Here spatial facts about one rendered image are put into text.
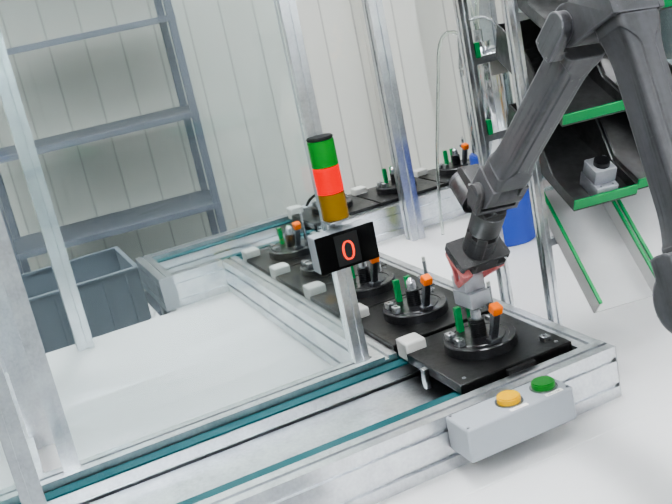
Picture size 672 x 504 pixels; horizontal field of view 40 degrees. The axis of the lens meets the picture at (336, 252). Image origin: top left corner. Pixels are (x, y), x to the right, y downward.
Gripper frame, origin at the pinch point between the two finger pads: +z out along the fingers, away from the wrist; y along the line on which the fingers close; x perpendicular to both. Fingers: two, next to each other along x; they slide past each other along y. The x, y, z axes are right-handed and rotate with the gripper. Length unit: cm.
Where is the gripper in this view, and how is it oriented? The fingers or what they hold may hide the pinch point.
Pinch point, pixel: (468, 278)
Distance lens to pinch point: 172.3
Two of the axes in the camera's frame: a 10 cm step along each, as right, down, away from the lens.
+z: -0.7, 6.3, 7.8
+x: 4.4, 7.2, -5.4
